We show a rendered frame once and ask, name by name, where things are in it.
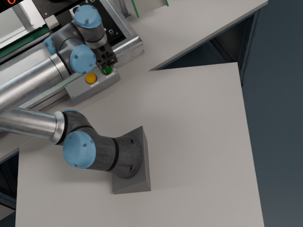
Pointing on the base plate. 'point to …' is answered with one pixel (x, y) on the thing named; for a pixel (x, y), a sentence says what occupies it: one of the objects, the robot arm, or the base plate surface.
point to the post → (22, 16)
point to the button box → (109, 79)
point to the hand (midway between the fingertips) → (104, 64)
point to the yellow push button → (90, 78)
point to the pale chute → (147, 6)
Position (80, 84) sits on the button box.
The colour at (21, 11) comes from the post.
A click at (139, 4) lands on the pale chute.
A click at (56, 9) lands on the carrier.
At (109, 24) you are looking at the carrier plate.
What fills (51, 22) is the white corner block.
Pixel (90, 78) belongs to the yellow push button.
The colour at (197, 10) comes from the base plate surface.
